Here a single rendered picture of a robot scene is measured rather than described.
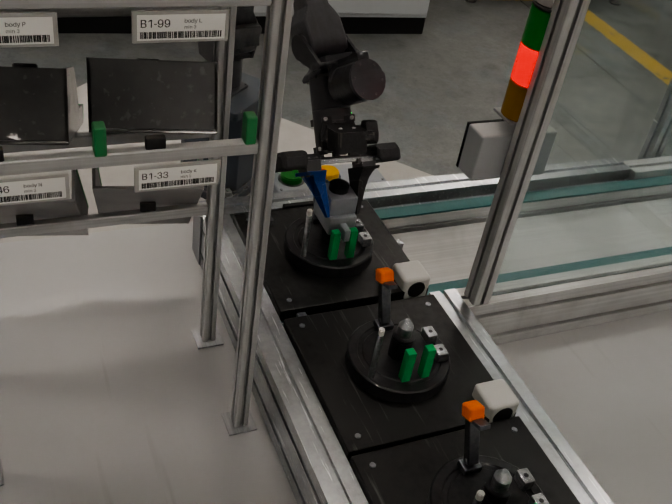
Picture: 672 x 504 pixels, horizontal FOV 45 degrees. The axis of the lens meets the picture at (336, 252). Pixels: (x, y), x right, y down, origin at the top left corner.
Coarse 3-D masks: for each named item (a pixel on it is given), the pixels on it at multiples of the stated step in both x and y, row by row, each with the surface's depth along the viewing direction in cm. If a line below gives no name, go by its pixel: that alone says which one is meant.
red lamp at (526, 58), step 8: (520, 48) 103; (528, 48) 102; (520, 56) 103; (528, 56) 102; (536, 56) 101; (520, 64) 103; (528, 64) 102; (512, 72) 105; (520, 72) 104; (528, 72) 103; (520, 80) 104; (528, 80) 103
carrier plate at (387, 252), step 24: (240, 216) 132; (288, 216) 133; (360, 216) 136; (384, 240) 132; (288, 264) 124; (384, 264) 127; (288, 288) 119; (312, 288) 120; (336, 288) 121; (360, 288) 121; (288, 312) 116; (312, 312) 118
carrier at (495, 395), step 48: (288, 336) 113; (336, 336) 112; (384, 336) 111; (432, 336) 110; (336, 384) 105; (384, 384) 104; (432, 384) 105; (480, 384) 106; (336, 432) 100; (384, 432) 100; (432, 432) 101
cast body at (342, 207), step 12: (336, 180) 121; (336, 192) 119; (348, 192) 120; (336, 204) 119; (348, 204) 120; (324, 216) 122; (336, 216) 120; (348, 216) 121; (324, 228) 122; (336, 228) 121; (348, 228) 120; (348, 240) 121
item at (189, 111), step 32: (96, 64) 81; (128, 64) 82; (160, 64) 83; (192, 64) 83; (96, 96) 82; (128, 96) 83; (160, 96) 83; (192, 96) 84; (128, 128) 83; (160, 128) 84; (192, 128) 85
